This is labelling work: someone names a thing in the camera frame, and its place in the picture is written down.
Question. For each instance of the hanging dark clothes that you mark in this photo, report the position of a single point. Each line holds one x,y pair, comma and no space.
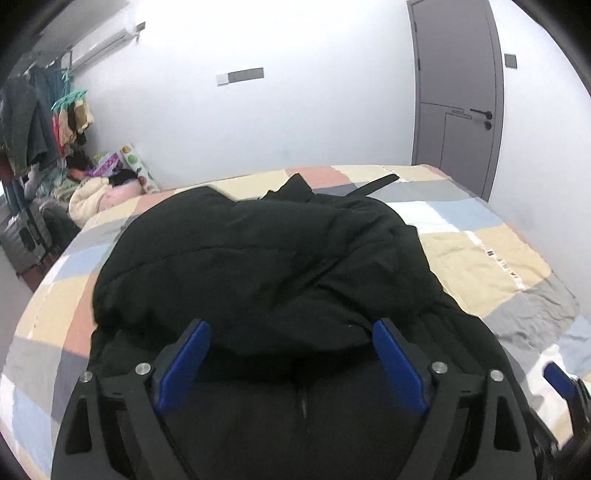
25,120

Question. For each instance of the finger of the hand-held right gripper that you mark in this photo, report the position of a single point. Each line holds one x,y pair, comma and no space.
561,381

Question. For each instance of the grey wall switch panel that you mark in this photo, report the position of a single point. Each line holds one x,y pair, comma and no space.
240,75

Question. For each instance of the purple patterned bag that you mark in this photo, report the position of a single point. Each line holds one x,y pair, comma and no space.
107,164

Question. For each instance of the grey door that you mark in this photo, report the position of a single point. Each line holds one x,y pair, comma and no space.
455,83

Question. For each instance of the dark suitcase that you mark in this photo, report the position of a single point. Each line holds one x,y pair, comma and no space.
30,235

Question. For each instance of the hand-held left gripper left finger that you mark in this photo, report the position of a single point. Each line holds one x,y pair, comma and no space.
187,355

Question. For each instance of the fruit print pillow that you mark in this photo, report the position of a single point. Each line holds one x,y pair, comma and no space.
138,168

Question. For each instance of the bed with patchwork checked sheet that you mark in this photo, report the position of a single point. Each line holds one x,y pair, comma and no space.
485,249

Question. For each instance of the dark wall switch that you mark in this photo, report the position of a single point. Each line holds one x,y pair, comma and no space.
510,60

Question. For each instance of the white air conditioner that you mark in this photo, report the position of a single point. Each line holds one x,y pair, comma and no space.
104,44

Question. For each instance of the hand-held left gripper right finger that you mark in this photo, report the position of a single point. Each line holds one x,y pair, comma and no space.
397,360

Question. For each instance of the black padded jacket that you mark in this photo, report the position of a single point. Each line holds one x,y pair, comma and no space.
277,277

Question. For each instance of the green clip hanger with socks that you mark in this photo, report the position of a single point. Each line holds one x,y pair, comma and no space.
71,113

